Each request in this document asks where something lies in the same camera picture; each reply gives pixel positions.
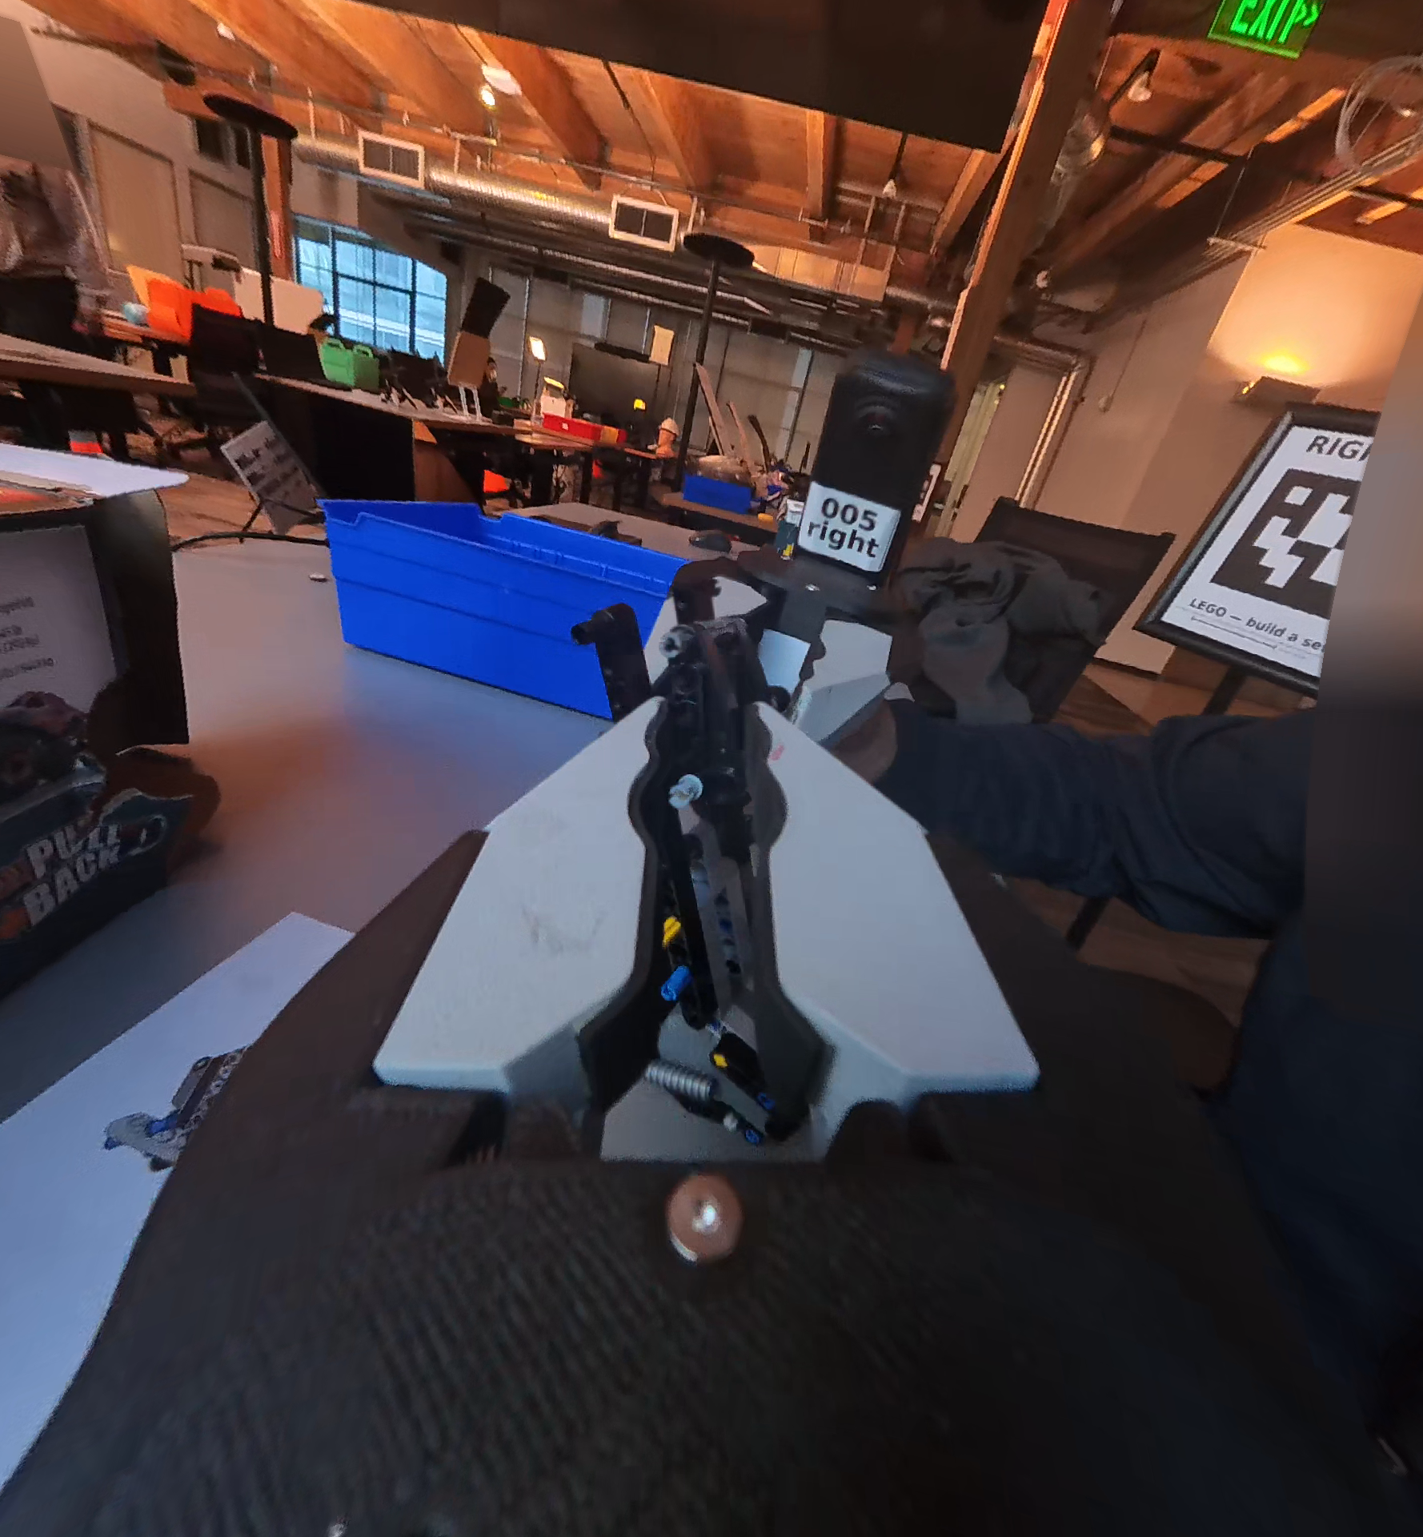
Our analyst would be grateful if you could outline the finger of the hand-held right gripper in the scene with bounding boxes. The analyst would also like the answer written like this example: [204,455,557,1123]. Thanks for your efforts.
[646,569,775,676]
[799,623,916,752]

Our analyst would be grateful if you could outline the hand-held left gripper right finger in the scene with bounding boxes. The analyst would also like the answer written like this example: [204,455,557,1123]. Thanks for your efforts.
[752,707,1042,1162]

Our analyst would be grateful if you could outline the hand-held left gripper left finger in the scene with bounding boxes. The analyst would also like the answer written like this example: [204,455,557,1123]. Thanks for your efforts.
[369,697,669,1162]

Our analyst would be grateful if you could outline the black lego chassis assembly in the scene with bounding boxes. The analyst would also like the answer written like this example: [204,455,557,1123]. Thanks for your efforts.
[573,600,828,1150]

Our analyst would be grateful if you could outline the person's right forearm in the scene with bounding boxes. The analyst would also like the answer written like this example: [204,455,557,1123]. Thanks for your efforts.
[881,697,1324,939]

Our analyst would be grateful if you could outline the monster truck lego box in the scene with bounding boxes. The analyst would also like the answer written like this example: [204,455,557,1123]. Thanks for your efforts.
[0,440,227,1039]

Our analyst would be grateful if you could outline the person's right hand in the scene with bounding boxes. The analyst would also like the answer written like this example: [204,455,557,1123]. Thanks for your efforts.
[836,697,905,779]

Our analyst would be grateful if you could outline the black floor lamp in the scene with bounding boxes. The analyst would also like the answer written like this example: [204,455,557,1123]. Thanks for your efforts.
[681,231,752,455]

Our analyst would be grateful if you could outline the black monitor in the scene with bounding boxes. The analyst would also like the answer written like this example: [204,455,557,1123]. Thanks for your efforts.
[568,341,667,424]

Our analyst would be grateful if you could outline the blue plastic bin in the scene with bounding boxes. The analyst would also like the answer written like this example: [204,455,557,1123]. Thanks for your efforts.
[318,494,694,721]

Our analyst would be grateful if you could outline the dark wooden desk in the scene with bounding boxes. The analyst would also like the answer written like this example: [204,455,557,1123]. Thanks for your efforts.
[414,410,667,509]
[247,371,482,500]

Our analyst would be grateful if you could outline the black chair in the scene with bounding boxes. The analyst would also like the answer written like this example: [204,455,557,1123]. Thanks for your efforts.
[978,494,1180,721]

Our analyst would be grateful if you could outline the white air vent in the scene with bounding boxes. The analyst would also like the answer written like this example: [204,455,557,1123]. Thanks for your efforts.
[608,190,681,255]
[360,128,425,190]

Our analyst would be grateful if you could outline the framed tag sign on stand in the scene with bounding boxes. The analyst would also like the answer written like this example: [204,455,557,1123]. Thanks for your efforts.
[1132,407,1382,721]

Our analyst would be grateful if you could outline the large paned window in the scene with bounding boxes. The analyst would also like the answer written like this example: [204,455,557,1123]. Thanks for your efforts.
[293,218,450,365]

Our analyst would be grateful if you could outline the white printed floor sign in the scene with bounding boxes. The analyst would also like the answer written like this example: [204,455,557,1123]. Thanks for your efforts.
[219,424,314,535]

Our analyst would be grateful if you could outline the green exit sign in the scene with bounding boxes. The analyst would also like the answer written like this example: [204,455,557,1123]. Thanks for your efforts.
[1206,0,1324,59]

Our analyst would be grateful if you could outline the white instruction booklet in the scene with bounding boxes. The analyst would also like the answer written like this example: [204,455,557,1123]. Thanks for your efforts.
[0,915,360,1537]

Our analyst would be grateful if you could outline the orange plastic bin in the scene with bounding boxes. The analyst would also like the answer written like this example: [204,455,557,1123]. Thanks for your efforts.
[142,276,242,341]

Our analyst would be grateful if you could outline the wooden support post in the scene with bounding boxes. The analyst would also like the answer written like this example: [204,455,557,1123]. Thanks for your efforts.
[937,0,1115,400]

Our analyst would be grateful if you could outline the wall sconce lamp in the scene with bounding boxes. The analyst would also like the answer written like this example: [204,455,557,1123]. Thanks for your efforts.
[1230,350,1321,407]

